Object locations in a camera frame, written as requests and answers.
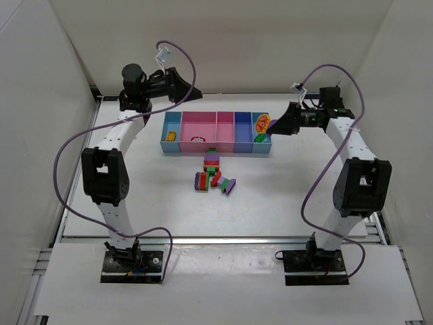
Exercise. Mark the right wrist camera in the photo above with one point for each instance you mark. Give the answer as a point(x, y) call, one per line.
point(298, 89)

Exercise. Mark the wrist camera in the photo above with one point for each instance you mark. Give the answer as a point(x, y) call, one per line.
point(163, 55)
point(298, 89)

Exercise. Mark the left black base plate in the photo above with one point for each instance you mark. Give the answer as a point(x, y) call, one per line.
point(147, 270)

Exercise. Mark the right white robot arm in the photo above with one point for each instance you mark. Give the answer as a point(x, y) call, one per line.
point(361, 186)

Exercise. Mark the light blue bin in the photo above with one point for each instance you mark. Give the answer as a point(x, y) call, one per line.
point(172, 122)
point(259, 148)

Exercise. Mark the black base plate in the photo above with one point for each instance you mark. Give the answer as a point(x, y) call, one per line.
point(301, 270)
point(147, 270)

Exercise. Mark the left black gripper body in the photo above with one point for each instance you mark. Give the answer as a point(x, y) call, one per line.
point(172, 85)

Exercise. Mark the dark blue bin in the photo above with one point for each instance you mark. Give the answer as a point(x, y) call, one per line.
point(243, 132)

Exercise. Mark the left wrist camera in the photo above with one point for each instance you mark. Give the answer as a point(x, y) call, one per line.
point(163, 55)

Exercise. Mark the red flower lego brick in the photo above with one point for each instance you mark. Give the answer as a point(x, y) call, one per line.
point(198, 139)

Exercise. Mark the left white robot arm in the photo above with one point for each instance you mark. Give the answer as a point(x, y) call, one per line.
point(105, 177)

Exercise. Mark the striped purple red lego stack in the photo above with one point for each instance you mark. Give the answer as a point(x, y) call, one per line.
point(201, 181)

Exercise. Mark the narrow pink bin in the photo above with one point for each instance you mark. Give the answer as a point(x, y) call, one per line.
point(225, 131)

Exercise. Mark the yellow lego brick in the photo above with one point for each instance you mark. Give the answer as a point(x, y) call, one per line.
point(171, 136)

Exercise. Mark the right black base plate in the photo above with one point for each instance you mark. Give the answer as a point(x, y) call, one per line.
point(301, 270)

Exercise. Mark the right light blue bin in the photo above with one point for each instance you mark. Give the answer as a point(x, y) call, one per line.
point(259, 148)

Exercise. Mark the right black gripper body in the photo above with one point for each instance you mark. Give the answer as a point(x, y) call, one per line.
point(297, 118)

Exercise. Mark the left light blue bin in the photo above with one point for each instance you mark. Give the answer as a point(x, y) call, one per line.
point(172, 122)

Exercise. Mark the green purple yellow lego stack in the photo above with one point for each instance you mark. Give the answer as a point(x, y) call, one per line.
point(261, 126)

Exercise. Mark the large pink bin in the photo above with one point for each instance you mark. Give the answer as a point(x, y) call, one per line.
point(203, 124)

